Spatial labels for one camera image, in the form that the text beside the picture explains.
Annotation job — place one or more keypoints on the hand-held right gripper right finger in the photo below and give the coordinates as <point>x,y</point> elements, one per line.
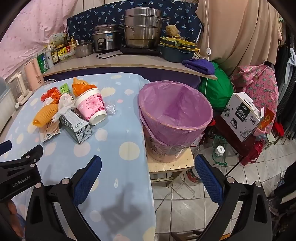
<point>209,180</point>

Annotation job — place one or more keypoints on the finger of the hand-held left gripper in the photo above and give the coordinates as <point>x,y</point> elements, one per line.
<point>4,147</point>
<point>32,154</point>

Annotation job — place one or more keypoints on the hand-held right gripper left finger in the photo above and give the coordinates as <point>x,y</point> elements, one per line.
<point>87,180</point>

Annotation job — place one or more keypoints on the orange white snack packet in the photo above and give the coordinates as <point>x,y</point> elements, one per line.
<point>49,133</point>

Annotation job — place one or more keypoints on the orange foam fruit net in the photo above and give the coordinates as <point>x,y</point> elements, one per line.
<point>81,87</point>
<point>45,114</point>

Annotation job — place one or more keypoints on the grey patterned milk carton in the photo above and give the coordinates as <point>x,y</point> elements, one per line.
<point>75,126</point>

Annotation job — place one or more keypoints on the white tissue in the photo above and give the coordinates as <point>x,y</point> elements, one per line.
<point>66,102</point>

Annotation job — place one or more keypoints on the bin with purple bag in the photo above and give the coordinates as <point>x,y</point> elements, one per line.
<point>173,120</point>

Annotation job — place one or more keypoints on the pink paper cup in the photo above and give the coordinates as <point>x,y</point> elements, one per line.
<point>91,106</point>

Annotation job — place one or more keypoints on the person's left hand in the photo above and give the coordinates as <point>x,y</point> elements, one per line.
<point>12,209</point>

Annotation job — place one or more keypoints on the large clear plastic bottle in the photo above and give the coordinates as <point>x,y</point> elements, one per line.
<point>218,155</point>

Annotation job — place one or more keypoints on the white plastic container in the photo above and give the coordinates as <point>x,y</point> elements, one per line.
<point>5,104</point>

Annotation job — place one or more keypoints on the red thermos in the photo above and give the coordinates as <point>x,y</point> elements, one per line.
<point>252,151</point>

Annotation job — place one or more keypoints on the blue polka dot tablecloth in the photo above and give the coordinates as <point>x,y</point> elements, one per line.
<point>120,129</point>

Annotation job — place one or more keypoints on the white small appliance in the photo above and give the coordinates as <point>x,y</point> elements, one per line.
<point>19,88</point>

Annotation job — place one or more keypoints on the red plastic bag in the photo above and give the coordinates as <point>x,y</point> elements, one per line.
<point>49,95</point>

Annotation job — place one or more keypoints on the pink basket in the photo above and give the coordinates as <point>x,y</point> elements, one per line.
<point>259,136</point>

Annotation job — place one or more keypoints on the white printed carton box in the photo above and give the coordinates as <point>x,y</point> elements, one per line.
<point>240,115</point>

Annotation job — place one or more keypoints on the small green carton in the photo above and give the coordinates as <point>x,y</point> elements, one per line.
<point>64,88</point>

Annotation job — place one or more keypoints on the clear plastic wrapper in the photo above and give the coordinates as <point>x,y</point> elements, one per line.
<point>111,109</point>

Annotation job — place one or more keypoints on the pink electric kettle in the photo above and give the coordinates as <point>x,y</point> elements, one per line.
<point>33,74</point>

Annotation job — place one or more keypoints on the red orange packet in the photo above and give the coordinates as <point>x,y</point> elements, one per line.
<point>267,119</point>

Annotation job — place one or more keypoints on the green bag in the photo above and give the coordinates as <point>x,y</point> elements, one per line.
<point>218,90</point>

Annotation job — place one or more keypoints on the green white can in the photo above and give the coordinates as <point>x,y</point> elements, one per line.
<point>42,63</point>

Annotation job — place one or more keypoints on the white bottle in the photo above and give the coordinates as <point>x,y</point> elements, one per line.
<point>49,58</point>

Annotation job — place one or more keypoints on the dark sauce bottle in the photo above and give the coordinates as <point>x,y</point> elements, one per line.
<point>55,55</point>

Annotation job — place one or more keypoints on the yellow seasoning packets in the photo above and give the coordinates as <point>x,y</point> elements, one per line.
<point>66,54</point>

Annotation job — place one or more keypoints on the pink floral cloth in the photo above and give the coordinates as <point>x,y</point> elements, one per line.
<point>259,85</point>

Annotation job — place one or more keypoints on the purple towel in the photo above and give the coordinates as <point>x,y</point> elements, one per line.
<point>200,66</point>

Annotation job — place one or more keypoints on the small steel pot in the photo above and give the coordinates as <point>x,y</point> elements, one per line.
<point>83,49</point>

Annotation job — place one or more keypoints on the white green box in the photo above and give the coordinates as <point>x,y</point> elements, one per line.
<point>57,39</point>

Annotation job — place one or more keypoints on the pink curtain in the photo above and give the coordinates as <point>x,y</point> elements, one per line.
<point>30,30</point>

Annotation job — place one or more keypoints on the hanging clothes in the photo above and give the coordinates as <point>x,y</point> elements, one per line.
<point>286,88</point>

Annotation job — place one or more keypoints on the dark blue basin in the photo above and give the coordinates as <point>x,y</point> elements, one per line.
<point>177,55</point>

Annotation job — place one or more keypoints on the steel rice cooker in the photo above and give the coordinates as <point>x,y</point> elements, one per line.
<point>105,39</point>

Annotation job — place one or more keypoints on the yellow tray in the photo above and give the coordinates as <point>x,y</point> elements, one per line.
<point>182,44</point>

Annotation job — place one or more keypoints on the black induction cooker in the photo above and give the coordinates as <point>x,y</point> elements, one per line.
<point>138,50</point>

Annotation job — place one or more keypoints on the navy printed cloth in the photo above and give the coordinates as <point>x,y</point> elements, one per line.
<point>92,17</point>

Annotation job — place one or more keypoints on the beige curtain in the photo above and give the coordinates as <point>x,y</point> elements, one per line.
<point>242,34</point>

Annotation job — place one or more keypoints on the brown loofah sponge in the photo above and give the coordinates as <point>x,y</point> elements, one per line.
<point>172,30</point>

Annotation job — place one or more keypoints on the large steel steamer pot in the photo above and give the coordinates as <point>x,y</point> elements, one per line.
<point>142,27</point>

